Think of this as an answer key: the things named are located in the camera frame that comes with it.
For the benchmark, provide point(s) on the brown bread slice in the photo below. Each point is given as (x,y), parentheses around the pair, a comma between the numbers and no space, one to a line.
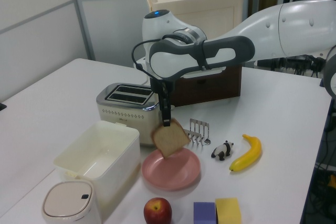
(170,140)

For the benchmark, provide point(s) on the cream and chrome toaster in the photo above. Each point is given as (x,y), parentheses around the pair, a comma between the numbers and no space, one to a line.
(123,115)

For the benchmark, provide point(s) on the white plastic container box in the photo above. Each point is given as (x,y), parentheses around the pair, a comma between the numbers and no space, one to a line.
(118,155)

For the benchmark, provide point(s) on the small white lidded bin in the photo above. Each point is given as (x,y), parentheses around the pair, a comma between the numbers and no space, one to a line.
(65,203)

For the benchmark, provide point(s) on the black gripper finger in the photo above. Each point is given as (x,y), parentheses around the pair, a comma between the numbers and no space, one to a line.
(165,111)

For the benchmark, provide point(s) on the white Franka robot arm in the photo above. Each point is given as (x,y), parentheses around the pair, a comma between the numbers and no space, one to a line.
(288,30)

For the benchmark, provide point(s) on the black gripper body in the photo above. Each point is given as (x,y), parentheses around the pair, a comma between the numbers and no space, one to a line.
(162,85)

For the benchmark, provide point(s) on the pink plate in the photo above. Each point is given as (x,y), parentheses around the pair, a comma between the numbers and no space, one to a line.
(178,174)

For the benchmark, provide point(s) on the purple cube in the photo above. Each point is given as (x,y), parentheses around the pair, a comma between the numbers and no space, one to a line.
(204,213)

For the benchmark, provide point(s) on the red apple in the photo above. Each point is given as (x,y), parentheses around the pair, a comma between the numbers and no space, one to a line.
(157,212)

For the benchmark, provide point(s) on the yellow banana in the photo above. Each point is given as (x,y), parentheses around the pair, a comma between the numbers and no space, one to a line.
(249,154)

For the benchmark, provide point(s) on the small black flat object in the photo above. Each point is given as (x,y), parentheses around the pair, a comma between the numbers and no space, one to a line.
(2,106)

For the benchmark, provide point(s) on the black and white panda toy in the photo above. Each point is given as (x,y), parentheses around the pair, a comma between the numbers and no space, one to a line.
(221,151)

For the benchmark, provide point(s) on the yellow cube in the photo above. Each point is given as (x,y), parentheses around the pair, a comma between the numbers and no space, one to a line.
(228,211)

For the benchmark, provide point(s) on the metal toast rack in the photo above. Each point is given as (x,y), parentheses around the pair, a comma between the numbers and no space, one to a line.
(199,132)

